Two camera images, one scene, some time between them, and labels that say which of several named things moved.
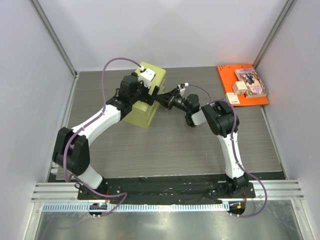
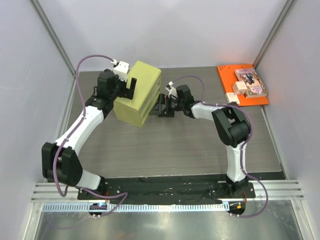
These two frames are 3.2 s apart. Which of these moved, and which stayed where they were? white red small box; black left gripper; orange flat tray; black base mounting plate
Moved: black left gripper
Stayed: white red small box; orange flat tray; black base mounting plate
